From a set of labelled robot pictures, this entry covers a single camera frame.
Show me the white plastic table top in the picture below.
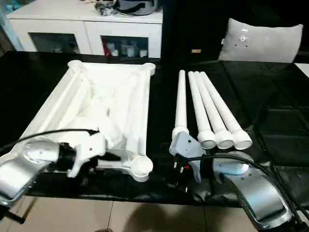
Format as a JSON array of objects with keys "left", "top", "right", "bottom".
[{"left": 20, "top": 59, "right": 156, "bottom": 182}]

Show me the white plastic table leg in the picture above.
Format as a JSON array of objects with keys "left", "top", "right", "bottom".
[
  {"left": 187, "top": 71, "right": 217, "bottom": 149},
  {"left": 194, "top": 71, "right": 234, "bottom": 149},
  {"left": 199, "top": 71, "right": 252, "bottom": 150},
  {"left": 171, "top": 69, "right": 190, "bottom": 142}
]

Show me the black mat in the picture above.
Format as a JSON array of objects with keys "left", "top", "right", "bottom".
[{"left": 0, "top": 50, "right": 309, "bottom": 208}]

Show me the white cabinet with glass doors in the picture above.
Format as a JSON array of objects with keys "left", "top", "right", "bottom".
[{"left": 6, "top": 2, "right": 164, "bottom": 58}]

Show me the grey cushion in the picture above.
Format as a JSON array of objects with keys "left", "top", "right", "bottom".
[{"left": 218, "top": 18, "right": 304, "bottom": 63}]

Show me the grey bag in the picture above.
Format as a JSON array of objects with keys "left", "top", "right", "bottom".
[{"left": 117, "top": 0, "right": 162, "bottom": 15}]

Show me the white flat panel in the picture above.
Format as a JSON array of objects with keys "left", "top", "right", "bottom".
[{"left": 295, "top": 62, "right": 309, "bottom": 78}]

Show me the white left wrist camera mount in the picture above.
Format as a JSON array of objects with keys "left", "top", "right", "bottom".
[{"left": 66, "top": 131, "right": 107, "bottom": 178}]

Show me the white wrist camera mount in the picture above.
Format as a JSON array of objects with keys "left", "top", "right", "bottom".
[
  {"left": 169, "top": 131, "right": 206, "bottom": 183},
  {"left": 66, "top": 131, "right": 107, "bottom": 178}
]

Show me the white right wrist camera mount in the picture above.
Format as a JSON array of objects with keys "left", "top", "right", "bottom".
[{"left": 169, "top": 131, "right": 206, "bottom": 183}]

